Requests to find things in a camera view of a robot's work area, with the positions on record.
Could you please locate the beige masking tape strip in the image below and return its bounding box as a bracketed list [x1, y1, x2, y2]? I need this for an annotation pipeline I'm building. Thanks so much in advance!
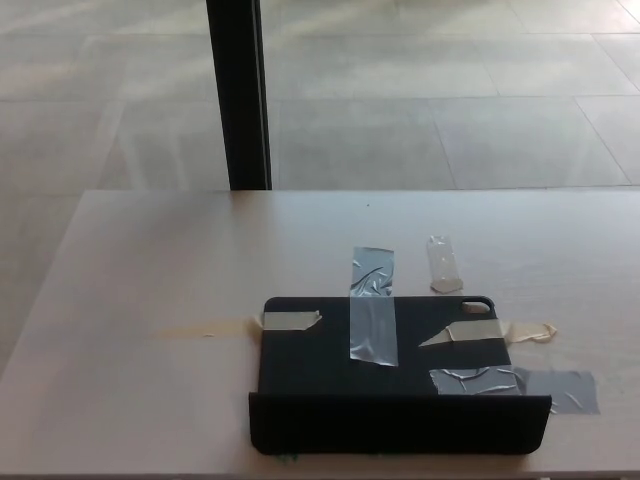
[417, 320, 558, 348]
[152, 309, 323, 339]

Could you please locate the black folding tablet cover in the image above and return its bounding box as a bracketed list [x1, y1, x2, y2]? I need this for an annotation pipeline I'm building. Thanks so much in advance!
[248, 295, 553, 456]

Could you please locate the black window frame post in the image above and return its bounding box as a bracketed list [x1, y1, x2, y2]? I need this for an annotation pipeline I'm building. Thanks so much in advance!
[205, 0, 273, 192]

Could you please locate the wide grey duct tape strip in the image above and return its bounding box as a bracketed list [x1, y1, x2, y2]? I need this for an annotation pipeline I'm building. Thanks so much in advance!
[428, 365, 602, 416]

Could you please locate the long grey duct tape strip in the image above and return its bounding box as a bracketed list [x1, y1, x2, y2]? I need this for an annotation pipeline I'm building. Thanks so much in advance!
[348, 246, 399, 368]

